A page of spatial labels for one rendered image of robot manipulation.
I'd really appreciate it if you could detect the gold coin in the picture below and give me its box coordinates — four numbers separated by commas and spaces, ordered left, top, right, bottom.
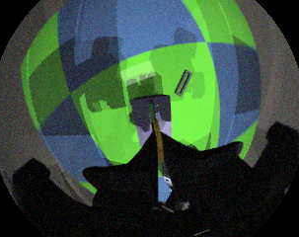
153, 119, 164, 163

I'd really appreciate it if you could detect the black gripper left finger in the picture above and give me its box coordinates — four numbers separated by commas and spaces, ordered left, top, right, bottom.
82, 131, 160, 210

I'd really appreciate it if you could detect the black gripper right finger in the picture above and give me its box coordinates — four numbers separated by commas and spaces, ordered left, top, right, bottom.
161, 131, 244, 205

